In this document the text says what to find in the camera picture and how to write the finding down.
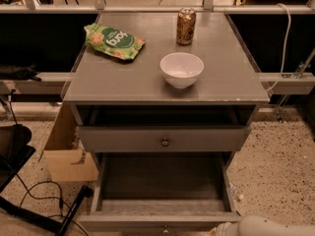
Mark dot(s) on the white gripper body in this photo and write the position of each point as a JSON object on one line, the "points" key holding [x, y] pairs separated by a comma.
{"points": [[221, 230]]}

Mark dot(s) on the grey drawer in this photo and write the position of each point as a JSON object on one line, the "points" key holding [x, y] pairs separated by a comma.
{"points": [[162, 192], [165, 128]]}

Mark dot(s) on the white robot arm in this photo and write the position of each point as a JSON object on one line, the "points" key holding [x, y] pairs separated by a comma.
{"points": [[253, 225]]}

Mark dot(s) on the grey top drawer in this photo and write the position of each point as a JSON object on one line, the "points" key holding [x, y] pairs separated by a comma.
{"points": [[165, 128]]}

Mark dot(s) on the cardboard box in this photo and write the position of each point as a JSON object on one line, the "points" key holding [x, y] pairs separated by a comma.
{"points": [[66, 158]]}

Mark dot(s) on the white bowl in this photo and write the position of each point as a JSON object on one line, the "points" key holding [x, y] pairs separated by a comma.
{"points": [[180, 69]]}

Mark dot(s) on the green snack bag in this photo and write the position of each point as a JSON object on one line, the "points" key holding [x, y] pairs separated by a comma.
{"points": [[113, 42]]}

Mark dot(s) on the black chair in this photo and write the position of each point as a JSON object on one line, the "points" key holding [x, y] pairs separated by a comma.
{"points": [[14, 151]]}

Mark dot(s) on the brown soda can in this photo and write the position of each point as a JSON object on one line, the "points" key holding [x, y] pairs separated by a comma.
{"points": [[186, 21]]}

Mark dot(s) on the black cloth on rail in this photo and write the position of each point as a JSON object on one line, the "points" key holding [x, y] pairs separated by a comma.
{"points": [[19, 73]]}

